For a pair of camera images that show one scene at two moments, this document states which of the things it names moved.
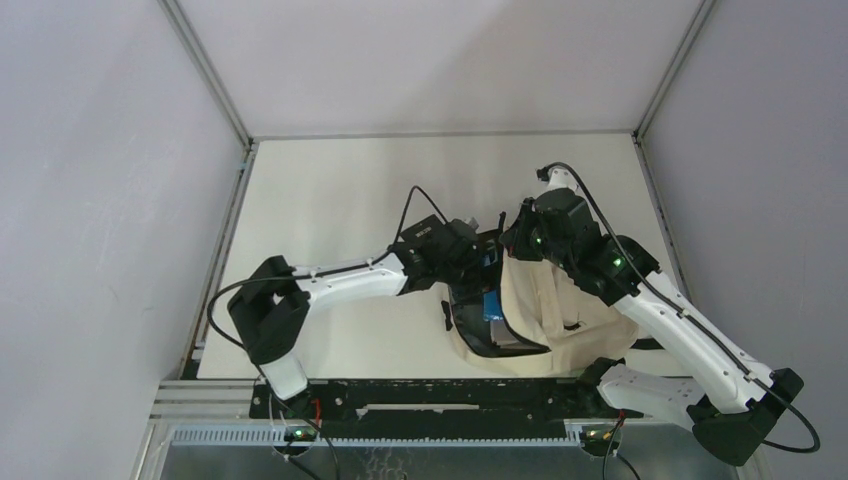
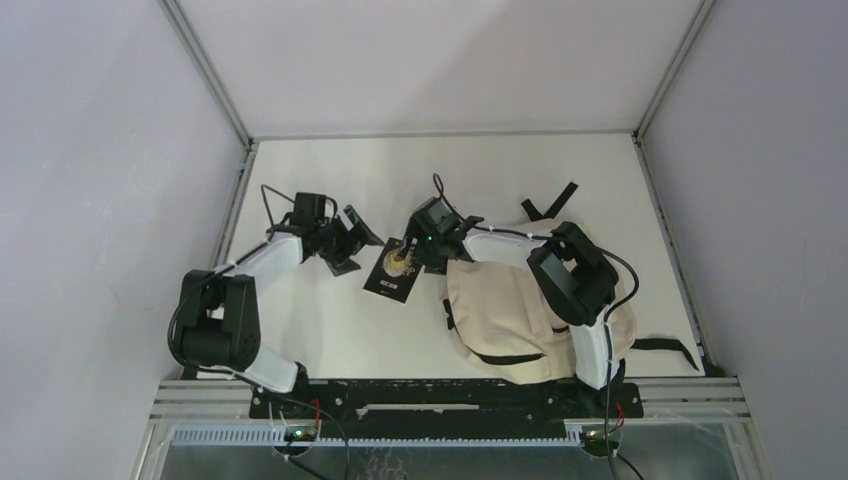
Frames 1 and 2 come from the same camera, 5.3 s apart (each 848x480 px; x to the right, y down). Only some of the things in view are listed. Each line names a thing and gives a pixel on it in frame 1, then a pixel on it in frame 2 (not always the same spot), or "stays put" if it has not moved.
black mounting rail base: (437, 409) stays put
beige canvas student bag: (526, 315) stays put
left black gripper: (463, 294) → (341, 263)
